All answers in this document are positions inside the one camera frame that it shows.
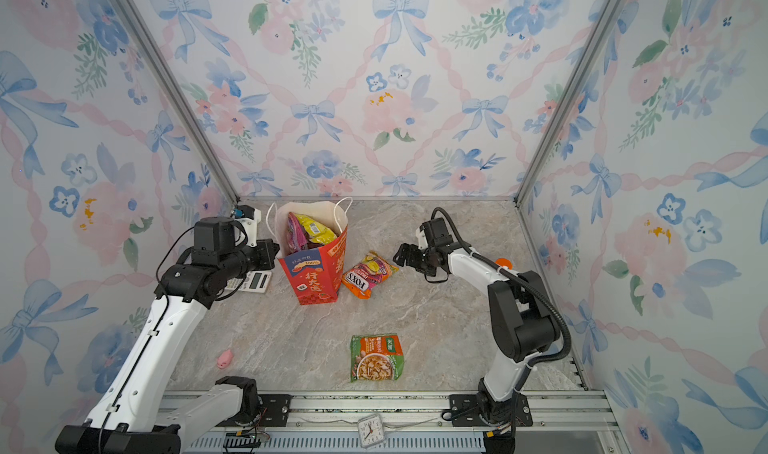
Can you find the red paper gift bag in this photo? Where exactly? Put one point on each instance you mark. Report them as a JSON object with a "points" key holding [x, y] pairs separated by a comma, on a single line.
{"points": [[315, 274]]}

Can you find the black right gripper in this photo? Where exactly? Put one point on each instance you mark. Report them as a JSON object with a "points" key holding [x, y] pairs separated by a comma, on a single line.
{"points": [[413, 251]]}

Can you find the green orange noodle packet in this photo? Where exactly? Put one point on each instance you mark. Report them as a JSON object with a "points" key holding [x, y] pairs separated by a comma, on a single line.
{"points": [[376, 358]]}

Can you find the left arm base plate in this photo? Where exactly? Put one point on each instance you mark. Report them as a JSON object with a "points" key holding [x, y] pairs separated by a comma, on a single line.
{"points": [[270, 410]]}

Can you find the pink toy pig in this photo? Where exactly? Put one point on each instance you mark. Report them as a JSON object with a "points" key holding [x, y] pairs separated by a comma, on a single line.
{"points": [[225, 359]]}

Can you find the purple Fox's candy bag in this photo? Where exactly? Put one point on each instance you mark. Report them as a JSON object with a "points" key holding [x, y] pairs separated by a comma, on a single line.
{"points": [[296, 237]]}

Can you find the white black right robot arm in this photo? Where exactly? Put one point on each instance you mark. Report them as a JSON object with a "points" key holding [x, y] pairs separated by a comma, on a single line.
{"points": [[526, 327]]}

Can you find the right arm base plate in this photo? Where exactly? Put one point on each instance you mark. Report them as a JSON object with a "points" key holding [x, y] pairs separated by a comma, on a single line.
{"points": [[474, 409]]}

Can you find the yellow snack packet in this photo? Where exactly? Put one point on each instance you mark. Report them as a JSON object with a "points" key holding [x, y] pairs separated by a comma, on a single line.
{"points": [[315, 232]]}

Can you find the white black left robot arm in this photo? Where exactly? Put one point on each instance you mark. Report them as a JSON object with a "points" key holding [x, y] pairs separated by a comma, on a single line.
{"points": [[126, 419]]}

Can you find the orange plastic bottle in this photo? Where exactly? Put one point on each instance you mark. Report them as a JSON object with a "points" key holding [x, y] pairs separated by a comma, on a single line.
{"points": [[504, 263]]}

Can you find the white grey calculator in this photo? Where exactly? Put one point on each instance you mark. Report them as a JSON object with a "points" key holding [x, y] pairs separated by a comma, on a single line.
{"points": [[254, 282]]}

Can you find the orange Fox's candy bag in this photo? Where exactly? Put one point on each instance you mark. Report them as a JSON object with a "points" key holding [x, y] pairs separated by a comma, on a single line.
{"points": [[370, 272]]}

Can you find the small white clock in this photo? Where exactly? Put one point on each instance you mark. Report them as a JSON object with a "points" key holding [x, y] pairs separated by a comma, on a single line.
{"points": [[371, 431]]}

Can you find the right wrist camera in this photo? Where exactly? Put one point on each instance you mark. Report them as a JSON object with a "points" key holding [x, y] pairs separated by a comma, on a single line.
{"points": [[433, 233]]}

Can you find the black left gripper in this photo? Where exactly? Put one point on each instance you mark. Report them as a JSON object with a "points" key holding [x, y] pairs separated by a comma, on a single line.
{"points": [[267, 253]]}

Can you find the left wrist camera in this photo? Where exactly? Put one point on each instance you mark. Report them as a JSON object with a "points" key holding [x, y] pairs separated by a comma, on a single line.
{"points": [[246, 230]]}

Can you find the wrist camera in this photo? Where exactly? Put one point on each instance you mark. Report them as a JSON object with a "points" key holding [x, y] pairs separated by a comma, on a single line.
{"points": [[433, 233], [246, 230]]}

